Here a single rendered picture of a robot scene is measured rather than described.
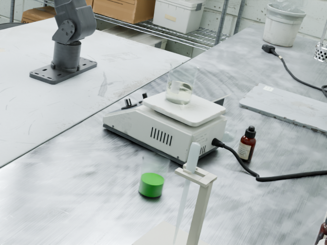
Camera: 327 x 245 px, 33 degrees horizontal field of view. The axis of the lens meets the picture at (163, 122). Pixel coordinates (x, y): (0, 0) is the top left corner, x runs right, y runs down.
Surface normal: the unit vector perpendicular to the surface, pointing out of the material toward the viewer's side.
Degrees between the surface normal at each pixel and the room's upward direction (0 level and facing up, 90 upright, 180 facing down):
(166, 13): 92
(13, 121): 0
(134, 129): 90
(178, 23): 92
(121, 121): 90
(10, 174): 0
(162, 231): 0
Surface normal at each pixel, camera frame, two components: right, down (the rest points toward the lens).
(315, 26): -0.40, 0.30
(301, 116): 0.18, -0.90
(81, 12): 0.87, -0.18
